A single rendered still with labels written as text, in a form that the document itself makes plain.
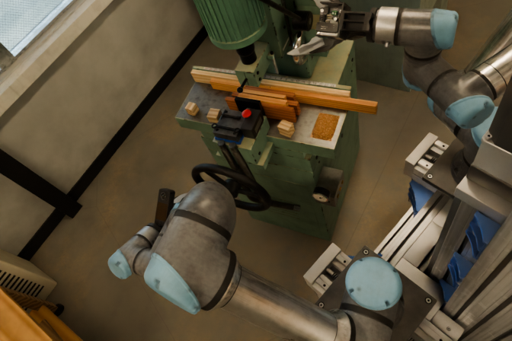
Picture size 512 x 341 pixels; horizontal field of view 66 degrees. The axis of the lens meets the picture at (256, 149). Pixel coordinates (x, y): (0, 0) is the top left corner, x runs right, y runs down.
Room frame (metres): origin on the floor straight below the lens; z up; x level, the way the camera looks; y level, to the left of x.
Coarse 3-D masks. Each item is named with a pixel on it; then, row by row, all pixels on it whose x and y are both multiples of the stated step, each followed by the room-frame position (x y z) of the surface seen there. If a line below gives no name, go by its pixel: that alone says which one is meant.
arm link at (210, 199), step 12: (192, 192) 0.42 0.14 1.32; (204, 192) 0.40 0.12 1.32; (216, 192) 0.40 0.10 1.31; (228, 192) 0.41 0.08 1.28; (180, 204) 0.40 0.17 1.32; (192, 204) 0.38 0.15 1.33; (204, 204) 0.37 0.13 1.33; (216, 204) 0.37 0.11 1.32; (228, 204) 0.37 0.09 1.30; (168, 216) 0.59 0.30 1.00; (204, 216) 0.35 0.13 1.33; (216, 216) 0.35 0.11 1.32; (228, 216) 0.35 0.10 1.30; (228, 228) 0.33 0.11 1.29
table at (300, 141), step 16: (192, 96) 1.09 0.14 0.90; (208, 96) 1.06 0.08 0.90; (224, 96) 1.02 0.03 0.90; (208, 112) 0.98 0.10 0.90; (304, 112) 0.80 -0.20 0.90; (320, 112) 0.78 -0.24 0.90; (336, 112) 0.75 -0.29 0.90; (192, 128) 0.99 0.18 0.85; (208, 128) 0.94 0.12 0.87; (272, 128) 0.80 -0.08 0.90; (304, 128) 0.74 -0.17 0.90; (336, 128) 0.69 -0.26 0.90; (272, 144) 0.76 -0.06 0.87; (288, 144) 0.73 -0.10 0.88; (304, 144) 0.69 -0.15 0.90; (320, 144) 0.66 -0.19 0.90; (336, 144) 0.64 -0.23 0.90; (224, 160) 0.80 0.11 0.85
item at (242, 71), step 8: (256, 48) 0.99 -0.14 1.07; (264, 48) 0.98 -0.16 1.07; (264, 56) 0.96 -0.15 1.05; (240, 64) 0.96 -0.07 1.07; (256, 64) 0.93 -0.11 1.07; (264, 64) 0.95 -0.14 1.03; (240, 72) 0.93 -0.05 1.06; (248, 72) 0.91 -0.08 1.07; (256, 72) 0.91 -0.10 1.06; (264, 72) 0.94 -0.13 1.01; (240, 80) 0.94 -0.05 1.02; (248, 80) 0.91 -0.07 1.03; (256, 80) 0.90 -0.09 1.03
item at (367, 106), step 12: (216, 84) 1.06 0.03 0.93; (228, 84) 1.03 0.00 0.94; (240, 84) 1.00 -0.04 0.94; (300, 96) 0.84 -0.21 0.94; (312, 96) 0.82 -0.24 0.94; (324, 96) 0.80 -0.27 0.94; (336, 96) 0.78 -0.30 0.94; (348, 108) 0.74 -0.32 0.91; (360, 108) 0.71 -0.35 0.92; (372, 108) 0.69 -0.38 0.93
